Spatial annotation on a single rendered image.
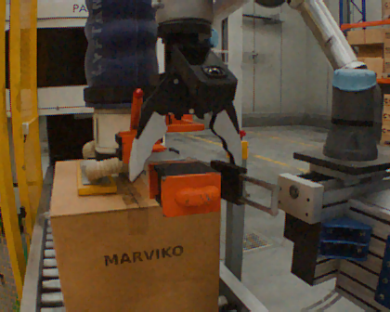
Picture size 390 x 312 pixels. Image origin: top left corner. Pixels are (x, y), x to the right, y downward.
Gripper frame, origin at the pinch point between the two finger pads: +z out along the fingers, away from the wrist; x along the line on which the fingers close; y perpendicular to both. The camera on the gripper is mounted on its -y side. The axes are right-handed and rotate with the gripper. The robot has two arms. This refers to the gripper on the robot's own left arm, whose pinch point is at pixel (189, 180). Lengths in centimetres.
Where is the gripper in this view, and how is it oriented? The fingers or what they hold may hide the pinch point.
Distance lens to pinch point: 46.5
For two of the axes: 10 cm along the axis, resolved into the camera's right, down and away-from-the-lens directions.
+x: -9.4, 0.7, -3.3
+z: 0.0, 9.8, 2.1
